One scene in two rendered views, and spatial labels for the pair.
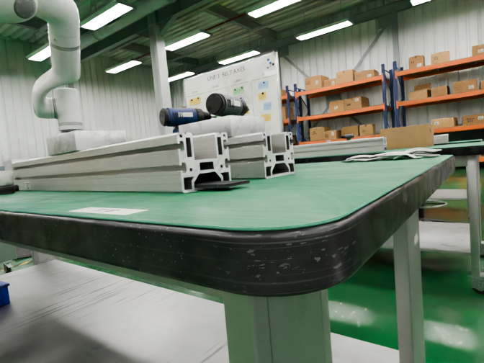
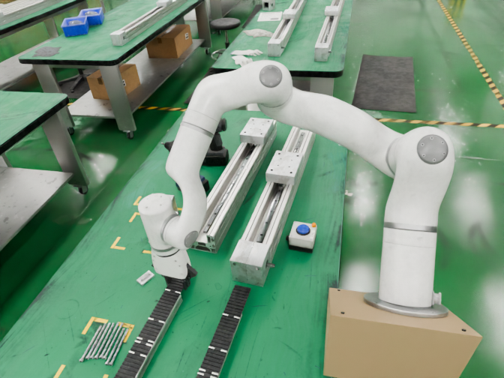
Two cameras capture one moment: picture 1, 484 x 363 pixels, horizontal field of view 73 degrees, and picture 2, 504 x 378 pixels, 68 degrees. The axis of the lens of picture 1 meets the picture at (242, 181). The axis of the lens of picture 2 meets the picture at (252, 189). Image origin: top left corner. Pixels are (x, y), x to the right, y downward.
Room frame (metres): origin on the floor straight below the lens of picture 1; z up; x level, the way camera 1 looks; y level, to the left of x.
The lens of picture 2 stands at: (1.32, 1.41, 1.73)
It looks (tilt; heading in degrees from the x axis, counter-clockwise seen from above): 38 degrees down; 249
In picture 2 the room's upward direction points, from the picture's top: 5 degrees counter-clockwise
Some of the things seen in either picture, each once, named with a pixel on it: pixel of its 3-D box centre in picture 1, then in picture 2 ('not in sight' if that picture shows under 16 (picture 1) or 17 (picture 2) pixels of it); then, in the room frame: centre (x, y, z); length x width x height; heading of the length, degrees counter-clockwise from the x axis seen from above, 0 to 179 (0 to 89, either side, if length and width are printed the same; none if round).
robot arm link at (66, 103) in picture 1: (67, 106); (160, 221); (1.28, 0.64, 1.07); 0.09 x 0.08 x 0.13; 120
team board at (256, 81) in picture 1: (233, 145); not in sight; (4.25, 0.06, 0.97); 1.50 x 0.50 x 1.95; 53
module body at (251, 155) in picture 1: (158, 164); (240, 173); (0.90, 0.22, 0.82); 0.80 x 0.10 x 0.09; 48
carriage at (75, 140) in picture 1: (86, 149); (285, 169); (0.76, 0.35, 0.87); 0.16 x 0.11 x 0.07; 48
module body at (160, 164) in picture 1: (88, 170); (285, 179); (0.76, 0.35, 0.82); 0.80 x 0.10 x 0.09; 48
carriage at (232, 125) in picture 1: (222, 136); (257, 133); (0.74, 0.04, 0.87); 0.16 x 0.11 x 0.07; 48
